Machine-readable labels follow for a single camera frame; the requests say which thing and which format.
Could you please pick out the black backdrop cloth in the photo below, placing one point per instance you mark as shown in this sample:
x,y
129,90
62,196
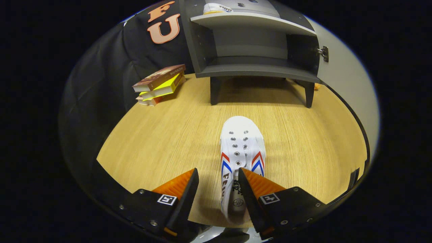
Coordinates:
x,y
101,84

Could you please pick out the metal door hinge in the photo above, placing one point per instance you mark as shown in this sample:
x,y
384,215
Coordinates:
x,y
324,53

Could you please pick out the white canvas shoe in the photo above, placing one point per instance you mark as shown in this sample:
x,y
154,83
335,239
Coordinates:
x,y
241,138
212,8

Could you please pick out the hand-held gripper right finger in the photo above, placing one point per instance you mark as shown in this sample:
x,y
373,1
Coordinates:
x,y
248,202

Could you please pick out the dark grey shoe cabinet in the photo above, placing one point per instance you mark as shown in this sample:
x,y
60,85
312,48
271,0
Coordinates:
x,y
249,67

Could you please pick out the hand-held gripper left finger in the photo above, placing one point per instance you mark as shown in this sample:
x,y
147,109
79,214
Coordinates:
x,y
187,199

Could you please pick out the yellow cover book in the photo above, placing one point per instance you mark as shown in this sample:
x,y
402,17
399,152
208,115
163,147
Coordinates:
x,y
163,88

